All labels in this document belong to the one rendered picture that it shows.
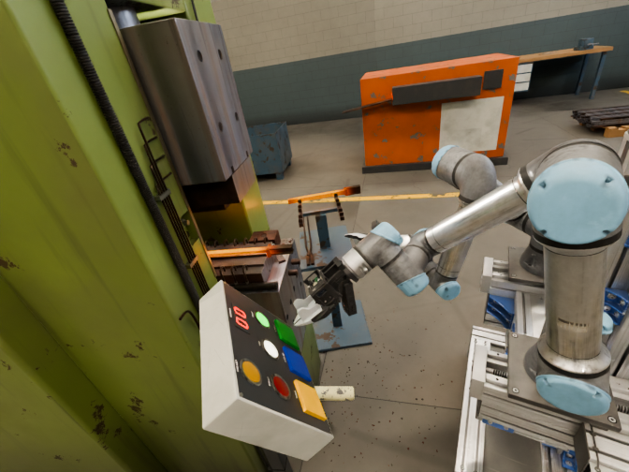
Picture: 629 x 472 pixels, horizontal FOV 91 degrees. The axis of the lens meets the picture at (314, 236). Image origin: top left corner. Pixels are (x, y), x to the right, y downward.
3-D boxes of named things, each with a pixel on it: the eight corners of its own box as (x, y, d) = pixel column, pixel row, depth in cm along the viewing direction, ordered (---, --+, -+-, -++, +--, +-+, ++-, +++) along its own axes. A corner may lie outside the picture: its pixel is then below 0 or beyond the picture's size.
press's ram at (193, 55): (258, 145, 123) (229, 25, 103) (226, 181, 90) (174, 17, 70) (164, 157, 130) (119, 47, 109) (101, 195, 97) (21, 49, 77)
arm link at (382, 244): (409, 243, 76) (386, 218, 76) (376, 272, 76) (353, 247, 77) (402, 242, 83) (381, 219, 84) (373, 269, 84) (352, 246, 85)
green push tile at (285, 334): (293, 329, 89) (275, 318, 85) (300, 348, 83) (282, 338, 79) (288, 333, 89) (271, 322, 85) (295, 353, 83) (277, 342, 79)
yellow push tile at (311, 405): (316, 389, 72) (295, 378, 68) (327, 419, 66) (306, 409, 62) (310, 394, 72) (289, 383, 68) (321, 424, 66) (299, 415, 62)
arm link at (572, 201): (607, 375, 69) (626, 134, 48) (610, 435, 60) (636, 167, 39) (541, 360, 77) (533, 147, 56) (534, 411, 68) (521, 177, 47)
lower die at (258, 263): (275, 256, 135) (271, 240, 130) (265, 287, 118) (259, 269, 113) (187, 262, 141) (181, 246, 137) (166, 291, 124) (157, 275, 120)
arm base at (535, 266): (564, 257, 121) (571, 235, 116) (570, 280, 110) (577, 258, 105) (519, 251, 128) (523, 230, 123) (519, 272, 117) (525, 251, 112)
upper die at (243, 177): (255, 180, 116) (249, 155, 112) (240, 202, 100) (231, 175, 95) (155, 191, 123) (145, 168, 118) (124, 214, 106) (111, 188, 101)
